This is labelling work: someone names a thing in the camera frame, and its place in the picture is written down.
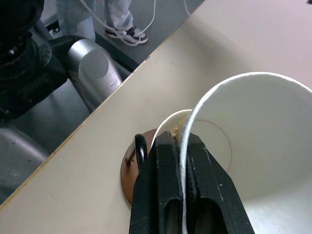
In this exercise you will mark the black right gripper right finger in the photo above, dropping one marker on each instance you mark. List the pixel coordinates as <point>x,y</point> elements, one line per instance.
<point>209,195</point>

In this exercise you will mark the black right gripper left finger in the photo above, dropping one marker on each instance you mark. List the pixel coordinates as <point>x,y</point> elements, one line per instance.
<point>156,185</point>

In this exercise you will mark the white paper cup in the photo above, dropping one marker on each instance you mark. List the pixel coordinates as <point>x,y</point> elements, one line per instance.
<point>168,122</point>
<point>268,122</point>

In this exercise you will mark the silver robot body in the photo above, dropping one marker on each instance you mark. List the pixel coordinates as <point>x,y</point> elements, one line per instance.
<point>97,73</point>

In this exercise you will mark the black and white sneaker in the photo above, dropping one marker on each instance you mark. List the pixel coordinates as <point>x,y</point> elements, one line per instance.
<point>132,35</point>

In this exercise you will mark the person's leg grey jeans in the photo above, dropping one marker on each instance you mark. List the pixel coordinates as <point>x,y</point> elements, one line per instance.
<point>117,12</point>

